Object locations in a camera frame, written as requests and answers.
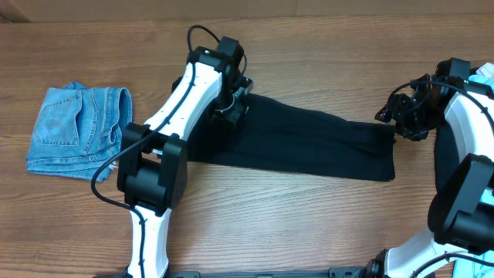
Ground black t-shirt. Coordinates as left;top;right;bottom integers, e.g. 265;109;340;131
188;94;395;181

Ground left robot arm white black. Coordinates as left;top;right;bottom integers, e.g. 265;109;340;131
117;37;252;277

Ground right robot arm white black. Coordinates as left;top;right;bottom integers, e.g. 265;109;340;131
353;58;493;277

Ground white pink garment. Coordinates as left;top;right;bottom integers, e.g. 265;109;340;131
476;63;494;79

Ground folded blue jeans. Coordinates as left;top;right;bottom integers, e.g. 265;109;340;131
26;82;133;180

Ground light blue garment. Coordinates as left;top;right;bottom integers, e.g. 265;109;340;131
452;73;493;278

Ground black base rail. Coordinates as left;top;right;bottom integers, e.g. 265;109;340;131
164;266;366;278

